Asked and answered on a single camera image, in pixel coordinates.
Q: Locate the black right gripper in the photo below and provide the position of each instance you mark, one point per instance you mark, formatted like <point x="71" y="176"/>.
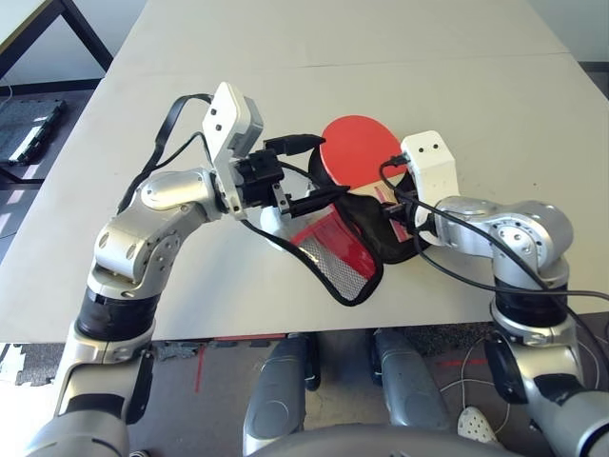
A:
<point x="406" y="209"/>

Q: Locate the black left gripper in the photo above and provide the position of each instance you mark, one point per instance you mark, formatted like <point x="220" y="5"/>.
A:
<point x="259" y="176"/>

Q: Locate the red black paddle case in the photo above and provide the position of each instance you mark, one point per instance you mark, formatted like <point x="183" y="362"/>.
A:
<point x="371" y="233"/>

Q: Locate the red ping-pong paddle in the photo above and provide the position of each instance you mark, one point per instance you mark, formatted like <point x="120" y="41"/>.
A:
<point x="357" y="147"/>

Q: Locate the grey ball zipper pull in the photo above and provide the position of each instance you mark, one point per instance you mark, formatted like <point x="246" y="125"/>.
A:
<point x="271" y="226"/>

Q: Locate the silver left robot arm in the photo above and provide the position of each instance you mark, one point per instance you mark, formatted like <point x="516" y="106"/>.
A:
<point x="143" y="228"/>

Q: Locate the dark speckled foam floor mat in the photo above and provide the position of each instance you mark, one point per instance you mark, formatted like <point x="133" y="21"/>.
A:
<point x="442" y="340"/>
<point x="38" y="362"/>
<point x="178" y="351"/>

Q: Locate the grey robot right leg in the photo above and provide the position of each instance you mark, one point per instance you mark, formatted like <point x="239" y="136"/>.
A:
<point x="409" y="390"/>

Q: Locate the grey robot leg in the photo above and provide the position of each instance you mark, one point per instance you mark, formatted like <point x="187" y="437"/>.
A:
<point x="409" y="390"/>
<point x="276" y="395"/>

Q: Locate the grey robot left leg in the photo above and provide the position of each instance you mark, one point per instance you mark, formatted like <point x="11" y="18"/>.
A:
<point x="276" y="395"/>

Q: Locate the red floor tape strip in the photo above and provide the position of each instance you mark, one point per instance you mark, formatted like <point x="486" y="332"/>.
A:
<point x="199" y="371"/>

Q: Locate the white perforated shoe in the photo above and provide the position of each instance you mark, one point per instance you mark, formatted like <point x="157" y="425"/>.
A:
<point x="476" y="423"/>

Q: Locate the black framed side table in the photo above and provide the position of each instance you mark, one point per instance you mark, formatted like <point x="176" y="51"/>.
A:
<point x="90" y="38"/>

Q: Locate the black flat floor pad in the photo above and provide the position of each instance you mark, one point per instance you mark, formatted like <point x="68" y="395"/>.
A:
<point x="28" y="128"/>

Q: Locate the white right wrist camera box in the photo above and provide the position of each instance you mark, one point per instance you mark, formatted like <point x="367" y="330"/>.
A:
<point x="428" y="162"/>

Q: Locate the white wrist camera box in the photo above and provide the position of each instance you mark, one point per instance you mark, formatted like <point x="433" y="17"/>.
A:
<point x="428" y="162"/>
<point x="223" y="119"/>

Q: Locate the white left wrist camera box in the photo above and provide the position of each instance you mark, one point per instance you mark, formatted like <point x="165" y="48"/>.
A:
<point x="223" y="119"/>

